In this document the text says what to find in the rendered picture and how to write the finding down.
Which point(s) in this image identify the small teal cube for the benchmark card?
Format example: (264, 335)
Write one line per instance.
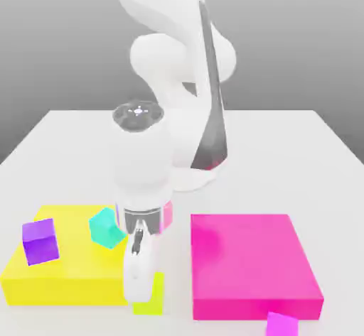
(103, 229)

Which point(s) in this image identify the small purple cube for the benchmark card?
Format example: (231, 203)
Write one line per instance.
(41, 242)

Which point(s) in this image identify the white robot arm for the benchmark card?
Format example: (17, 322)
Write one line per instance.
(159, 66)

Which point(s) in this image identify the large yellow box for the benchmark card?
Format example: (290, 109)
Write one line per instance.
(71, 273)

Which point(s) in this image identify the small magenta cube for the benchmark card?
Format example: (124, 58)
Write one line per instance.
(281, 326)

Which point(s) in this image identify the small pink cube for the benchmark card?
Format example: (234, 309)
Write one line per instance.
(168, 213)

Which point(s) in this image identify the large pink box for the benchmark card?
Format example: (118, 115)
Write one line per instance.
(250, 259)

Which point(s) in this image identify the small lime yellow cube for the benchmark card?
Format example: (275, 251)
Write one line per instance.
(157, 296)

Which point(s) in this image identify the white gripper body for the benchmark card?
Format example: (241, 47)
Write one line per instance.
(139, 273)

